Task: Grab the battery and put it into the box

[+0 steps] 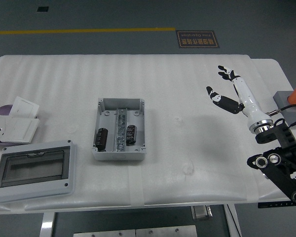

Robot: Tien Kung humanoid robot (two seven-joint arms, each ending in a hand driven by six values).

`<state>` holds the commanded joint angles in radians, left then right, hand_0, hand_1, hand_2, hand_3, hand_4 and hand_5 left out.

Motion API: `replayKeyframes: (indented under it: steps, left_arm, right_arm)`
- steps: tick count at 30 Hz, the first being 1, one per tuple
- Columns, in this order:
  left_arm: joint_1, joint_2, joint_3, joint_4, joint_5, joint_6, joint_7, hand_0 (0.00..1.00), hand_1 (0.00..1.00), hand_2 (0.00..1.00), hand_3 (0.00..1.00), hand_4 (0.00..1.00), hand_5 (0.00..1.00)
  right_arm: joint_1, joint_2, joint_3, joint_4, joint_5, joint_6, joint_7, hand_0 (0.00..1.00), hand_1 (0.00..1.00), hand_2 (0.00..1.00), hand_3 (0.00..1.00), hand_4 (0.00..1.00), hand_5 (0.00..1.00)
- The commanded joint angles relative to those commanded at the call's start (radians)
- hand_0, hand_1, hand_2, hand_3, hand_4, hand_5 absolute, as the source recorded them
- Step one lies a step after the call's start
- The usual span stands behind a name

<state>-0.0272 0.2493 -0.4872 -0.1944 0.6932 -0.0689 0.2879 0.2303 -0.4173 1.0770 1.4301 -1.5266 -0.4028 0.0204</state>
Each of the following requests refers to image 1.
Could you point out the purple round disc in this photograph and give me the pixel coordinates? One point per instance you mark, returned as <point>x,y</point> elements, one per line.
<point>3,109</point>

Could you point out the metal mounting rail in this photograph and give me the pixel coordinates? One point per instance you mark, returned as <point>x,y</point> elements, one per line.
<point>120,130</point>

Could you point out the white rocker switch panel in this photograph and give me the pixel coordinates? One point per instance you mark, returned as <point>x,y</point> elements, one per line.
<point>22,129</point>

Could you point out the white foam mat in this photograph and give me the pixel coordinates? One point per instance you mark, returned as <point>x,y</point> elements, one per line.
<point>138,79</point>

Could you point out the grey metal plate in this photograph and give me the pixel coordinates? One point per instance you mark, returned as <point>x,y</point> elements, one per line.
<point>104,233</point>

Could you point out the white table leg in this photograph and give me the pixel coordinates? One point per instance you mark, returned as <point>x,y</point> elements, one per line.
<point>233,222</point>
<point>47,224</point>

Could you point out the black floor hatch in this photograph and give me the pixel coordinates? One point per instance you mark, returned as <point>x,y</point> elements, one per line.
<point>42,9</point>

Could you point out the grey block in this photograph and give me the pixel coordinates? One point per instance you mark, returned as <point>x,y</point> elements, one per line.
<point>281,98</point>

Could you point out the grey open junction box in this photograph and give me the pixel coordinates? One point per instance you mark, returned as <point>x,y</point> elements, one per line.
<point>106,118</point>

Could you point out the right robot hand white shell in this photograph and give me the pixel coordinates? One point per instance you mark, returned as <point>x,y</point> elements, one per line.
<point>249,101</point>

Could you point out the grey metal bracket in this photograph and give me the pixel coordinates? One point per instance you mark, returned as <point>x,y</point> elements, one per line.
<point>201,212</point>

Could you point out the grey cover with clear window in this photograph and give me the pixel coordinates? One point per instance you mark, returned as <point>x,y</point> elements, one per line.
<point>69,168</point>

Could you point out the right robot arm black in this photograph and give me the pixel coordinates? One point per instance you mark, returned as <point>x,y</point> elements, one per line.
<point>278,138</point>

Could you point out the black cylindrical battery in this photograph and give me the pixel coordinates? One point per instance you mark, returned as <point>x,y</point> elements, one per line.
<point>130,134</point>
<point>101,139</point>

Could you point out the black table control panel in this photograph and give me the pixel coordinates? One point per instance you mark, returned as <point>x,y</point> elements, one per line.
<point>273,205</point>

